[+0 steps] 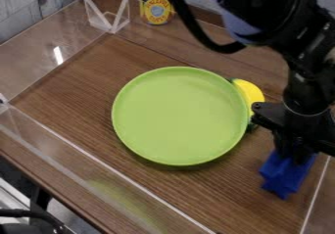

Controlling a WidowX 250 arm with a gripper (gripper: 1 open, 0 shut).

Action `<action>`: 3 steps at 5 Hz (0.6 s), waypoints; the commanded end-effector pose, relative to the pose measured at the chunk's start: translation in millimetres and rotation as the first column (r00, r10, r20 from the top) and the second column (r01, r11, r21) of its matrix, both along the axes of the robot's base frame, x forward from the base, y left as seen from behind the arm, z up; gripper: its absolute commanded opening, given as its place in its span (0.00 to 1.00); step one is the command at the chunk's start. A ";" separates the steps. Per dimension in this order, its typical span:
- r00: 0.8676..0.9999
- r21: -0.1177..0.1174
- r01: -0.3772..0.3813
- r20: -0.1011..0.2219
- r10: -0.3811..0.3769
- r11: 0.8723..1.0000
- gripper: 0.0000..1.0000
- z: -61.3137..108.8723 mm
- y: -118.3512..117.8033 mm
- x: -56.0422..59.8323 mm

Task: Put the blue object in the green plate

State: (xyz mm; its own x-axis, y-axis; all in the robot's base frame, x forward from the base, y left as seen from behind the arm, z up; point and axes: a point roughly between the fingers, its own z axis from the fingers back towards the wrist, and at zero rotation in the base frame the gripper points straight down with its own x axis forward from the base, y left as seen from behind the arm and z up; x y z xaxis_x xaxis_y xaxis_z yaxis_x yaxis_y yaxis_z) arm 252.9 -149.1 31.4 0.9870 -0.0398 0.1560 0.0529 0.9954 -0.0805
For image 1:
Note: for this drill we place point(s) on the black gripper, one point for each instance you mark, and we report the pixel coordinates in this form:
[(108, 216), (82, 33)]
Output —
[(301, 135)]

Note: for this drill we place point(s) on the blue cross-shaped block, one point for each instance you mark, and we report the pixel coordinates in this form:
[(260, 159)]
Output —
[(284, 175)]

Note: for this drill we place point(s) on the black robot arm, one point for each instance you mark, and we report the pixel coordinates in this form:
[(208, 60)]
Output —
[(298, 29)]

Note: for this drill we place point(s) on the green round plate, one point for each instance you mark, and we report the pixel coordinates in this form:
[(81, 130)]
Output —
[(180, 116)]

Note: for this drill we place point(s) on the yellow green sponge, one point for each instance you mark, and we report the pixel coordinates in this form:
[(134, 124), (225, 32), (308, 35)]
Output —
[(250, 93)]

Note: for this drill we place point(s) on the yellow labelled tin can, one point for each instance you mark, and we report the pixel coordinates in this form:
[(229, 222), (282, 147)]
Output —
[(157, 11)]

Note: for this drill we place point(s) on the clear acrylic front wall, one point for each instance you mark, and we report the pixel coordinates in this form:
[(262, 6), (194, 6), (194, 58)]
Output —
[(110, 200)]

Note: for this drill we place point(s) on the clear acrylic triangle bracket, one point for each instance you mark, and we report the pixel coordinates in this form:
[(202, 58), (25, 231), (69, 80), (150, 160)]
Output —
[(110, 22)]

